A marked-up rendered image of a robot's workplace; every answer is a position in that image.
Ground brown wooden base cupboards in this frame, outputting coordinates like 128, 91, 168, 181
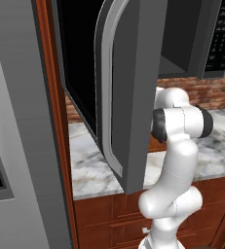
72, 174, 225, 249

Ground dark grey microwave door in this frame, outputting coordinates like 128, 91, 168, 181
51, 0, 169, 196

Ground brown wooden side panel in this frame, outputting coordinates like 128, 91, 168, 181
35, 0, 80, 249

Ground dark grey microwave oven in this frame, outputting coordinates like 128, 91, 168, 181
156, 0, 225, 80

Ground light grey microwave door handle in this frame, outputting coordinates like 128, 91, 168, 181
99, 0, 131, 179

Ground grey fridge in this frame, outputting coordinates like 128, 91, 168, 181
0, 0, 73, 249

